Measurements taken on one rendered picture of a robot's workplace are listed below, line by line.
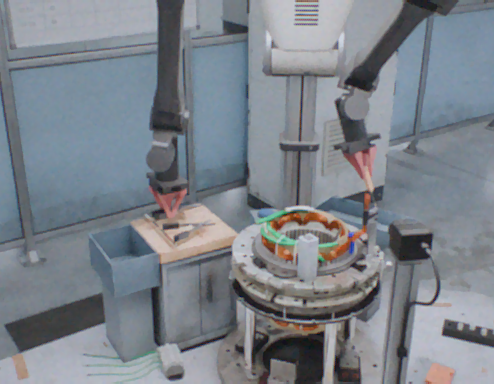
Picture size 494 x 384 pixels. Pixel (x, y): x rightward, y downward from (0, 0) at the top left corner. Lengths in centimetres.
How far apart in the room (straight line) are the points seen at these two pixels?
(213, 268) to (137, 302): 19
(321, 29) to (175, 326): 81
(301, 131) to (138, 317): 67
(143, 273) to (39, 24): 206
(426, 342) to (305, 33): 83
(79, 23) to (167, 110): 201
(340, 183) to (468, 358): 245
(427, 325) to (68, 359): 90
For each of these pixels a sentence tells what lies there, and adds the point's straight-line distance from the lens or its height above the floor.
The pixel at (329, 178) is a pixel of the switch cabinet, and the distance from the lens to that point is 394.
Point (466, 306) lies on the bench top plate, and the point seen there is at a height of 78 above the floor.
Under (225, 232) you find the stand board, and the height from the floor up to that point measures 106.
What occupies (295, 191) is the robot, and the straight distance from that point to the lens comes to 186.
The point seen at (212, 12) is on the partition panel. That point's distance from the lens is 381.
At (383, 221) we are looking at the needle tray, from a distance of 172.
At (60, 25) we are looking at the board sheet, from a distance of 339.
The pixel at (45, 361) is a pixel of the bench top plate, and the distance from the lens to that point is 168.
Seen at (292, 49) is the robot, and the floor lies 144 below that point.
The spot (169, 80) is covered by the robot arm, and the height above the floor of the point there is 144.
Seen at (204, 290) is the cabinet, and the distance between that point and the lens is 158.
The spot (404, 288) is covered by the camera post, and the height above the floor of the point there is 131.
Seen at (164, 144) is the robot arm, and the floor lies 130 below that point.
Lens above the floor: 178
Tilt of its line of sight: 25 degrees down
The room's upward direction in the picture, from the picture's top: 1 degrees clockwise
